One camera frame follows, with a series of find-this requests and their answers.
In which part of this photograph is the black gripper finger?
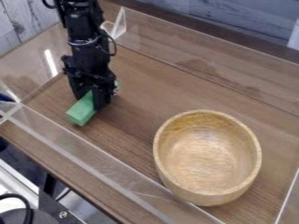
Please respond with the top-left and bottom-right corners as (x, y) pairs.
(69, 76), (93, 100)
(91, 83), (115, 111)

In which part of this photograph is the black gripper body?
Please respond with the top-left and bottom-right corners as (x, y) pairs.
(61, 39), (117, 85)

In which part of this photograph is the green rectangular block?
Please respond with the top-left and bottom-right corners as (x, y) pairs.
(66, 80), (119, 126)

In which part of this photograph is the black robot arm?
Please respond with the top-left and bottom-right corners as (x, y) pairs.
(42, 0), (118, 110)

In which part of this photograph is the brown wooden bowl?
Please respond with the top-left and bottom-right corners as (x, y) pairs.
(154, 109), (262, 207)

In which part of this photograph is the blue object at left edge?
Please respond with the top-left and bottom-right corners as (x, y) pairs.
(0, 93), (15, 102)

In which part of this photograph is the black table leg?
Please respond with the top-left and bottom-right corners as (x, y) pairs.
(42, 174), (58, 197)

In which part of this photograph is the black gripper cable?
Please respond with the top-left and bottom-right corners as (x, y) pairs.
(97, 29), (118, 57)

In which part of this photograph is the clear acrylic enclosure wall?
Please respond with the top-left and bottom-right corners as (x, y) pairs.
(0, 4), (299, 224)

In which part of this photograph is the black cable on floor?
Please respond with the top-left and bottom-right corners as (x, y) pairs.
(0, 192), (35, 224)

